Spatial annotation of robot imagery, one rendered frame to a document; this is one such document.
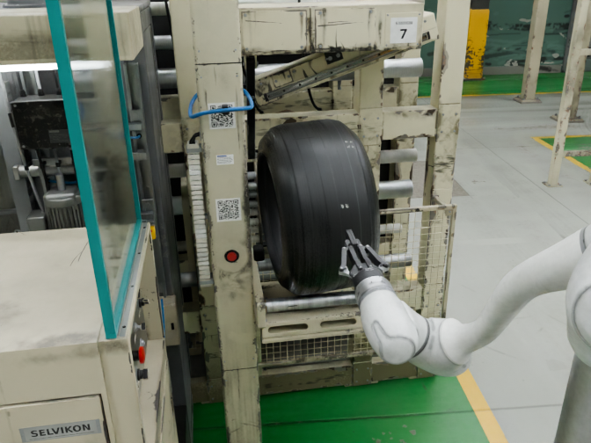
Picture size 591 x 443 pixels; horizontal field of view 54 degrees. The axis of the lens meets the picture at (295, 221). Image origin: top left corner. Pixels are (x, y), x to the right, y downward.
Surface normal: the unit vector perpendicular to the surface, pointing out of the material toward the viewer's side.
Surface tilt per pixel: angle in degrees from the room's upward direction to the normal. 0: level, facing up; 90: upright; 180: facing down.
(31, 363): 90
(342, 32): 90
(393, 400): 0
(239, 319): 90
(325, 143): 27
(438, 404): 0
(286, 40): 90
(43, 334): 0
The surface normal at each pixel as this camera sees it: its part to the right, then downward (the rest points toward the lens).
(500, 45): 0.07, 0.40
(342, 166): 0.13, -0.38
